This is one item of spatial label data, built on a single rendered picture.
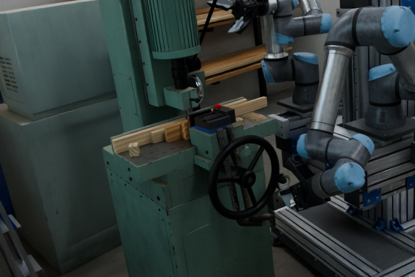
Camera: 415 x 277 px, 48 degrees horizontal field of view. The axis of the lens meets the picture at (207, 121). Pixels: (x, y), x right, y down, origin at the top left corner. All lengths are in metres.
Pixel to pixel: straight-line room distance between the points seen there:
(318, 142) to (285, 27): 0.56
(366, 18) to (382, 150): 0.61
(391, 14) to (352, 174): 0.47
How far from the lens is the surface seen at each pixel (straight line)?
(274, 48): 2.19
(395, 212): 2.37
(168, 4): 1.61
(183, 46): 1.63
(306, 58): 2.21
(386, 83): 1.84
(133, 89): 1.87
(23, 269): 2.43
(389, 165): 1.93
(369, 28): 1.46
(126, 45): 1.83
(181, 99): 1.69
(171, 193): 1.62
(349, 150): 1.38
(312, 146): 1.43
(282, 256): 2.58
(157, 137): 1.71
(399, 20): 1.44
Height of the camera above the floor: 1.47
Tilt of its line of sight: 18 degrees down
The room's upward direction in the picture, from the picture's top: 8 degrees counter-clockwise
